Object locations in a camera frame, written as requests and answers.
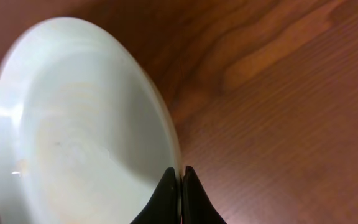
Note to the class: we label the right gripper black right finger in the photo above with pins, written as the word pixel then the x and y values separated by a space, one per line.
pixel 196 206

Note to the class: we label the light green plate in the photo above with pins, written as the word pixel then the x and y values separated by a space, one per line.
pixel 85 135

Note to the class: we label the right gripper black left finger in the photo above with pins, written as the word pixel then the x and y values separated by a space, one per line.
pixel 162 208

